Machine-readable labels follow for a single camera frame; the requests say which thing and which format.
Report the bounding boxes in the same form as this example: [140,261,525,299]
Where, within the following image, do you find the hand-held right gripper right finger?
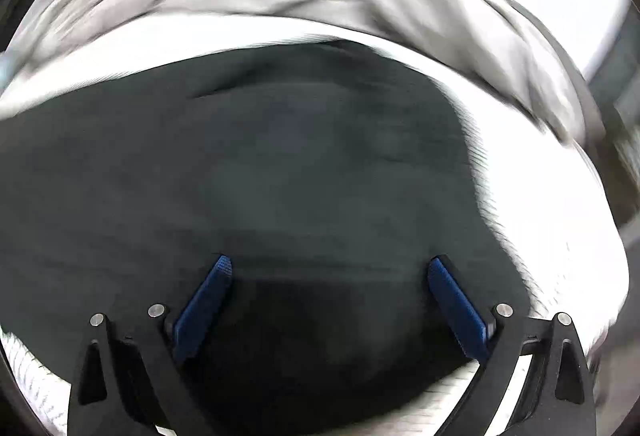
[427,254,596,436]

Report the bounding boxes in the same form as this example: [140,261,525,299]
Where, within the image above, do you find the black pants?
[0,41,543,427]

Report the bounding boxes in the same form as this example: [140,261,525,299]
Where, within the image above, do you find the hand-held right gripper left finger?
[67,254,234,436]

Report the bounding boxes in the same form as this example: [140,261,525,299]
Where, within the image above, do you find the white mattress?
[0,11,626,436]

